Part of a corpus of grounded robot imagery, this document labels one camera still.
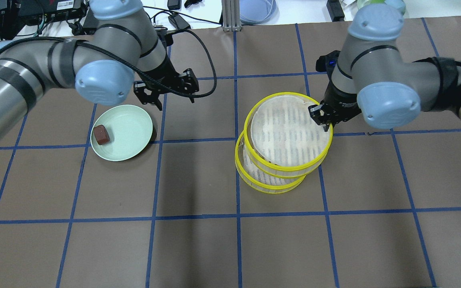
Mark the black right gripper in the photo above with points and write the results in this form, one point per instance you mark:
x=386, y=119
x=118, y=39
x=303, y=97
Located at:
x=340, y=102

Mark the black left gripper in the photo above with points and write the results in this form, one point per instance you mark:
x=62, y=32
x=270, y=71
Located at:
x=163, y=75

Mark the yellow steamer basket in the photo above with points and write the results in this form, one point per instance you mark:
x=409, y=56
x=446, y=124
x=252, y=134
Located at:
x=281, y=139
x=258, y=179

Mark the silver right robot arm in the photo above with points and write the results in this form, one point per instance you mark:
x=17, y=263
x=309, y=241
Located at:
x=368, y=76

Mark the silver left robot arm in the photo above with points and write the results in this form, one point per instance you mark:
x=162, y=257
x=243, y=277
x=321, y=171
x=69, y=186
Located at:
x=101, y=70

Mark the brown bun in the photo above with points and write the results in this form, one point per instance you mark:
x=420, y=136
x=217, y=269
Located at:
x=101, y=134

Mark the black power brick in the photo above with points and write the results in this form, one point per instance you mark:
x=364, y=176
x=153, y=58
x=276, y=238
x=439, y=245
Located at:
x=178, y=22

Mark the black power adapter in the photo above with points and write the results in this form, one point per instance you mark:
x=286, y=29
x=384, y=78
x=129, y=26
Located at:
x=335, y=10

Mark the blue plate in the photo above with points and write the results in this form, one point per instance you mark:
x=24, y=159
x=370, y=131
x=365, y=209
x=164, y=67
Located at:
x=256, y=11

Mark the aluminium frame post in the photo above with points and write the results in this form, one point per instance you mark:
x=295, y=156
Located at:
x=231, y=21

